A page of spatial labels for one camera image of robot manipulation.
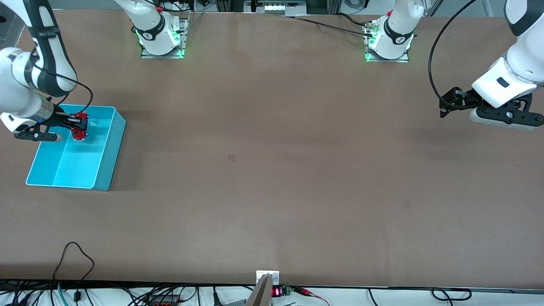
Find red beetle toy car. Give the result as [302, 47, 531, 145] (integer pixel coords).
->
[70, 111, 90, 141]

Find blue plastic storage box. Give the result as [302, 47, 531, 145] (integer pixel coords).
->
[25, 105, 127, 192]

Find black orange power strip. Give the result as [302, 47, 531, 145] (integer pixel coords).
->
[147, 296, 181, 306]

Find lit background equipment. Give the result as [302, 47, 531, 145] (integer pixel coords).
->
[244, 0, 307, 14]

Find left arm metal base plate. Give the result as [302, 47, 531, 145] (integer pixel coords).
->
[364, 19, 411, 63]

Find thin black looped cable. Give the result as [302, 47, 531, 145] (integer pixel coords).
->
[52, 241, 95, 303]

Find short black base cable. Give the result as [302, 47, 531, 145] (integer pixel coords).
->
[336, 12, 368, 27]

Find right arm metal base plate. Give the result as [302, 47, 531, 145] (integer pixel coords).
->
[140, 12, 190, 59]

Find long black base cable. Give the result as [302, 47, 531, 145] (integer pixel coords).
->
[278, 14, 377, 39]

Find black coiled cable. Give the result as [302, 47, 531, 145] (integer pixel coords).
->
[431, 288, 473, 302]

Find red clip lead wires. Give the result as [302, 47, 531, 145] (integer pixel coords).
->
[292, 287, 331, 306]

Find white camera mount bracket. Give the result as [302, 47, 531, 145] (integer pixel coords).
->
[256, 270, 280, 286]

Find aluminium camera mount bar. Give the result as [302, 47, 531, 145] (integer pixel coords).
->
[245, 274, 273, 306]

